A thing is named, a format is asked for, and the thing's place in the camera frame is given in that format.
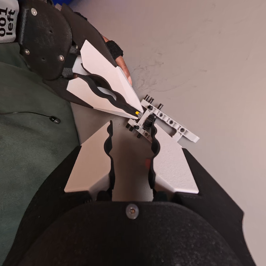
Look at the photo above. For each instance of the grey lego frame assembly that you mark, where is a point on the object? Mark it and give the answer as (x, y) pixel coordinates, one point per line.
(176, 126)

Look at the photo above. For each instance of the person's green shirt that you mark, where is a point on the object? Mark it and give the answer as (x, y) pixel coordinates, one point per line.
(25, 155)

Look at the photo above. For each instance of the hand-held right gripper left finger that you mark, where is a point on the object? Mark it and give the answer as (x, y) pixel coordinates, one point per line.
(89, 162)

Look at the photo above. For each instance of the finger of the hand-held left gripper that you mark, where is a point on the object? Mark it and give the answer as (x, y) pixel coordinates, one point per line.
(83, 91)
(108, 70)

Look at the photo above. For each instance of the person's right hand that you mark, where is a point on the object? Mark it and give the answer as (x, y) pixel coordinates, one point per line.
(148, 164)

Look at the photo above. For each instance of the person's left hand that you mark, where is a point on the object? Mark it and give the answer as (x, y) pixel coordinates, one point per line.
(124, 65)

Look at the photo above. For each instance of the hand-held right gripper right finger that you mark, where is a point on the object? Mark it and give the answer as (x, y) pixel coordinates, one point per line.
(172, 166)

